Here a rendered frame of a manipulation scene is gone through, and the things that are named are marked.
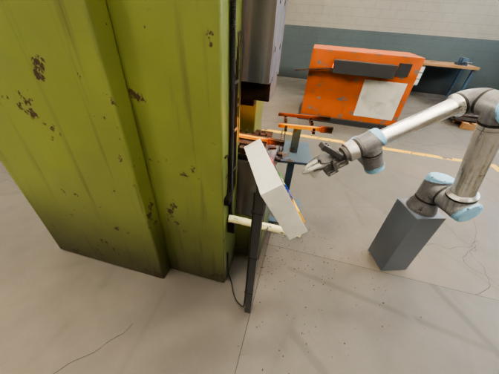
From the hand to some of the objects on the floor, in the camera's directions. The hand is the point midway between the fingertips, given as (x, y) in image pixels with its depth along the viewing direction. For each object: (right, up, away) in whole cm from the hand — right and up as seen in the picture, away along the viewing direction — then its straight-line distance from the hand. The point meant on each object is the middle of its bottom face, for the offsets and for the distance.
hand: (304, 171), depth 105 cm
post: (-26, -92, +52) cm, 109 cm away
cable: (-33, -85, +61) cm, 110 cm away
